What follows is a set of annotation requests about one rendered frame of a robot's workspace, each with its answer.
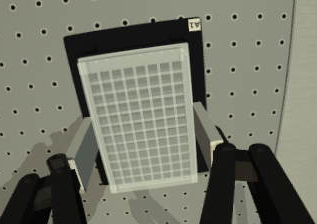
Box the white well plate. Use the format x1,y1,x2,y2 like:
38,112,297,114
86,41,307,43
77,42,198,193

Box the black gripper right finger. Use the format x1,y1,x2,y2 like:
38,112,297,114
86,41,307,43
193,102,315,224

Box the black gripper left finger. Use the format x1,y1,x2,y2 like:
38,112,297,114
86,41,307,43
0,117,99,224

